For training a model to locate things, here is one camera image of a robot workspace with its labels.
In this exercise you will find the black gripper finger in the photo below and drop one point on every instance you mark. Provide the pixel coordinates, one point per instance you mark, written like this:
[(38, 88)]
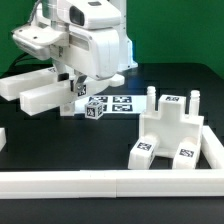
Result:
[(62, 73), (77, 82)]

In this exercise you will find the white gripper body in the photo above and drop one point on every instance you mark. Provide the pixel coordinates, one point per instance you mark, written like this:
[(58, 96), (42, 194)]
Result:
[(78, 33)]

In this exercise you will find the white chair backrest frame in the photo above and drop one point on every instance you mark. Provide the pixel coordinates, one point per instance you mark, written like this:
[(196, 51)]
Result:
[(38, 91)]

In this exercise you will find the white chair seat part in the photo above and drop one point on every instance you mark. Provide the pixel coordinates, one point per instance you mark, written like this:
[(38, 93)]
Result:
[(167, 120)]

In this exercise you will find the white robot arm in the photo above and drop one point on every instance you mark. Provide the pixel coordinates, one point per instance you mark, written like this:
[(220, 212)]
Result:
[(126, 60)]

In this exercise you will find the white cube nut with marker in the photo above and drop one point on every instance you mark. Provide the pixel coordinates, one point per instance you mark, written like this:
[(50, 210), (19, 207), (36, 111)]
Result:
[(94, 109)]

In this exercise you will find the white marker base sheet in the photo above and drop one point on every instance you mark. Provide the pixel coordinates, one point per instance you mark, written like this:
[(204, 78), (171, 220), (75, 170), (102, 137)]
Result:
[(127, 104)]

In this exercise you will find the white U-shaped fence frame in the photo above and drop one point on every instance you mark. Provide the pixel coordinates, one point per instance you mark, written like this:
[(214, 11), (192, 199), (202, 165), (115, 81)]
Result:
[(122, 183)]

